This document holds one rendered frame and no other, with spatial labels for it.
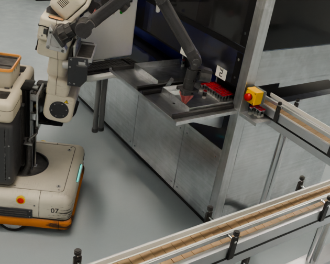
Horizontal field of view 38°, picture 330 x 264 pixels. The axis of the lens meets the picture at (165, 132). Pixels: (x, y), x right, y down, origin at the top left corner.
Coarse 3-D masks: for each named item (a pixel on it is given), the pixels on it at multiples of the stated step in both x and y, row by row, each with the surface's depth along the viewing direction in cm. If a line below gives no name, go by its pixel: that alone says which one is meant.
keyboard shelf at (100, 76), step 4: (96, 60) 310; (100, 60) 311; (104, 60) 312; (108, 72) 294; (88, 76) 284; (92, 76) 285; (96, 76) 286; (100, 76) 288; (104, 76) 290; (108, 76) 292; (112, 76) 294; (88, 80) 283; (92, 80) 285; (96, 80) 287
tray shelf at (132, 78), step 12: (120, 72) 277; (132, 72) 280; (132, 84) 265; (144, 84) 267; (144, 96) 254; (156, 96) 255; (156, 108) 246; (168, 108) 245; (180, 108) 247; (180, 120) 235; (192, 120) 239
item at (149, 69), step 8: (136, 64) 282; (144, 64) 288; (152, 64) 291; (160, 64) 295; (168, 64) 298; (176, 64) 301; (144, 72) 276; (152, 72) 284; (160, 72) 285; (168, 72) 287; (176, 72) 289; (184, 72) 291; (152, 80) 270; (160, 80) 267; (168, 80) 270; (176, 80) 273
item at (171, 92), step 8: (168, 88) 261; (168, 96) 255; (176, 96) 258; (200, 96) 263; (208, 96) 265; (184, 104) 244; (192, 104) 253; (200, 104) 254; (208, 104) 248; (216, 104) 251; (224, 104) 254
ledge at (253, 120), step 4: (240, 112) 253; (244, 112) 254; (244, 116) 251; (248, 116) 250; (252, 116) 251; (256, 116) 251; (264, 116) 253; (248, 120) 249; (252, 120) 246; (256, 120) 247; (260, 120) 248; (264, 120) 248; (268, 120) 249; (252, 124) 247; (256, 124) 245; (260, 124) 247; (264, 124) 248
